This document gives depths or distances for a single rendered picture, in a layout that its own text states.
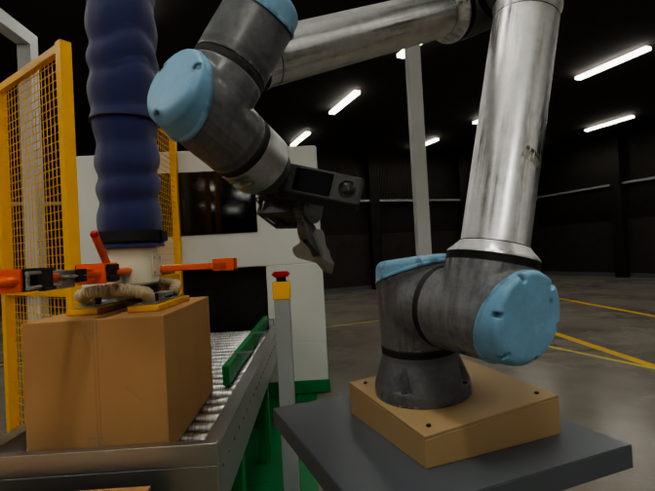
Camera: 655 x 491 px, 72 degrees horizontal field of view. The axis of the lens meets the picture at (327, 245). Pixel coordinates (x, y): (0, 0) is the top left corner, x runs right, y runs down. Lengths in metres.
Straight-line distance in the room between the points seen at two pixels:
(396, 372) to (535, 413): 0.25
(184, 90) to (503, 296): 0.49
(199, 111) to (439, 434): 0.61
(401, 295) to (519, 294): 0.22
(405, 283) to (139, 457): 0.90
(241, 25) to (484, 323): 0.51
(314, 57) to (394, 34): 0.17
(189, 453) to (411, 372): 0.72
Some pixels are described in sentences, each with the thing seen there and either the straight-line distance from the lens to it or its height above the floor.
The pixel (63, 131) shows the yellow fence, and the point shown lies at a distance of 2.33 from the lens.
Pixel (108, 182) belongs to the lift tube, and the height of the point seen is 1.37.
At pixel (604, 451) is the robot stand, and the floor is 0.75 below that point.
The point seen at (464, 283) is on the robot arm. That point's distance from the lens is 0.74.
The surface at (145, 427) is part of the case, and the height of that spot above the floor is 0.63.
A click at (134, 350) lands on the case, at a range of 1.44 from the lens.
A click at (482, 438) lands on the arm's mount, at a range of 0.87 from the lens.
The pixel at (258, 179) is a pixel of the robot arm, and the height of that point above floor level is 1.20.
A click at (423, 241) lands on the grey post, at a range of 4.17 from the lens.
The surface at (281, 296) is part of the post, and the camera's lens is 1.80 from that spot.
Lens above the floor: 1.10
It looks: 1 degrees up
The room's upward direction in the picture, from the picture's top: 3 degrees counter-clockwise
